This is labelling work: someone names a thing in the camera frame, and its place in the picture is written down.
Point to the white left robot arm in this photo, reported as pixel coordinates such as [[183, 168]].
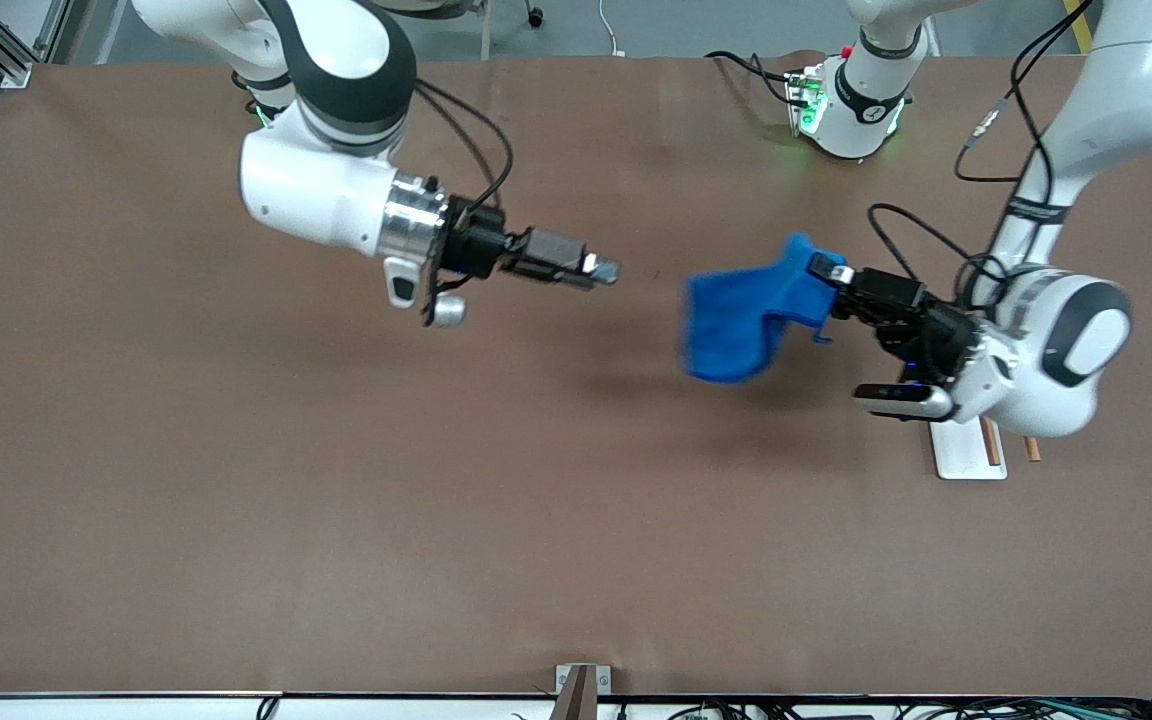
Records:
[[1136, 90]]

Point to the white rack base plate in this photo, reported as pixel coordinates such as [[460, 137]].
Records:
[[961, 455]]

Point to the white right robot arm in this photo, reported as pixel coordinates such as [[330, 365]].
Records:
[[316, 190]]

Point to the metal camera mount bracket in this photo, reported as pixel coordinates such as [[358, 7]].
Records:
[[581, 690]]

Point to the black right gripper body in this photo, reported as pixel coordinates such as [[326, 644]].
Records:
[[473, 245]]

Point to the blue microfibre towel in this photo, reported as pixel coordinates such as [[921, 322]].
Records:
[[736, 330]]

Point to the aluminium frame profile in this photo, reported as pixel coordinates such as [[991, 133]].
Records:
[[11, 68]]

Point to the office chair base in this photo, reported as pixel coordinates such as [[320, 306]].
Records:
[[534, 15]]

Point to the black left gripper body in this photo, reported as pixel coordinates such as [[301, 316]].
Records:
[[929, 331]]

